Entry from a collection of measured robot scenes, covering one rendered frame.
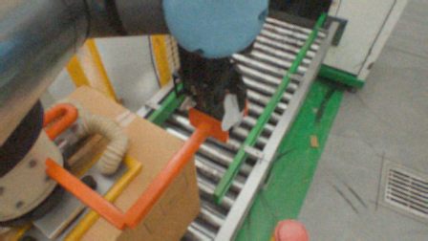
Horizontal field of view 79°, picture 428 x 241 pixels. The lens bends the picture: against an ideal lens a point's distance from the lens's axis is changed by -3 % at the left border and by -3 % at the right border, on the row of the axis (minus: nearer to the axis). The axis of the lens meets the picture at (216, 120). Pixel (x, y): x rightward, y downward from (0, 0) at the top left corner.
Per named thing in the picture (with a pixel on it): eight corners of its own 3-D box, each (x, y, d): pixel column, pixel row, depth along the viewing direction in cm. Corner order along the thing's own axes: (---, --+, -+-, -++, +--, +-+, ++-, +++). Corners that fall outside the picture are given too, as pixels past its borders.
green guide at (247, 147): (319, 22, 197) (323, 10, 190) (333, 26, 194) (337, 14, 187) (212, 202, 109) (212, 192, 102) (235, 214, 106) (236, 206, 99)
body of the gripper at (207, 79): (174, 100, 43) (163, 35, 34) (203, 71, 48) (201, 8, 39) (214, 120, 41) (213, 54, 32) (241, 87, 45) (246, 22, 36)
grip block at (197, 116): (211, 99, 58) (211, 82, 54) (246, 116, 55) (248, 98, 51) (189, 125, 54) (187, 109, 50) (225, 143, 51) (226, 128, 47)
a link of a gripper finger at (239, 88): (224, 111, 48) (210, 70, 43) (229, 105, 49) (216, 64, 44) (247, 115, 45) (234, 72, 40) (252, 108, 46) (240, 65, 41)
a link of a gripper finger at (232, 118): (221, 145, 49) (205, 107, 43) (237, 124, 52) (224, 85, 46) (235, 149, 47) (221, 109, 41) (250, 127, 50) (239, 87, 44)
